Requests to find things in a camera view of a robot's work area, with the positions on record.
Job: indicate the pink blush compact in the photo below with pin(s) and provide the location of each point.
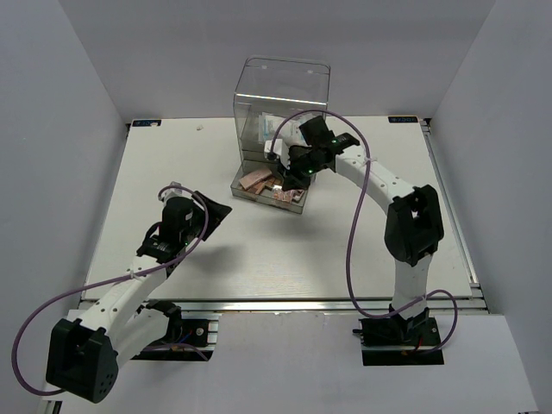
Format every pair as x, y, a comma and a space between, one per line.
254, 177

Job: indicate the nine-pan pink eyeshadow palette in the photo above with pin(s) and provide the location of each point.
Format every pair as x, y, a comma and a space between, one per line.
290, 196

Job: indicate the right blue table label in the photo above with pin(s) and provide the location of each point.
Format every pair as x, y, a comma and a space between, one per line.
402, 119

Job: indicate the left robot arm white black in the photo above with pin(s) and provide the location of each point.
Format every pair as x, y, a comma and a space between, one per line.
86, 354

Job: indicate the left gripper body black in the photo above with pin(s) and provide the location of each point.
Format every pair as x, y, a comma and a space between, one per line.
214, 216

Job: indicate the left blue table label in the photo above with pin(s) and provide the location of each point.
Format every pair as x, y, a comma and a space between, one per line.
146, 123

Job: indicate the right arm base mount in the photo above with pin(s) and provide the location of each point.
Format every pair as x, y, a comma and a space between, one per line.
383, 344

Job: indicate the aluminium table rail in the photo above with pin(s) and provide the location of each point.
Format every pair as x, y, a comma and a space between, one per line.
264, 305

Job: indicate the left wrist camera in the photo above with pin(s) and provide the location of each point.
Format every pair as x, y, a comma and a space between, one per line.
172, 191

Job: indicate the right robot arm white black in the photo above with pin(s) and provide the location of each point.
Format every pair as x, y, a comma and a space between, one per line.
413, 226

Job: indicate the blue table label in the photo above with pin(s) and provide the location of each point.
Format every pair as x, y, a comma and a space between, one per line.
146, 123
402, 119

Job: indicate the cotton pad pack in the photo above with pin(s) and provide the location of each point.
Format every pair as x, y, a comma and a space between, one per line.
291, 133
267, 125

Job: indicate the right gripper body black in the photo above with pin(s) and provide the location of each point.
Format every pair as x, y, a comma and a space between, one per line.
302, 168

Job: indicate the four-pan brown eyeshadow palette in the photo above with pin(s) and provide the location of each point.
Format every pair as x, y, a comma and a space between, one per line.
257, 188

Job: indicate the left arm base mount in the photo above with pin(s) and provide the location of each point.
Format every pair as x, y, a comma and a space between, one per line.
186, 338

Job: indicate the clear acrylic drawer organizer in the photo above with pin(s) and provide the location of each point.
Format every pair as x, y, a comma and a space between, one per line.
273, 96

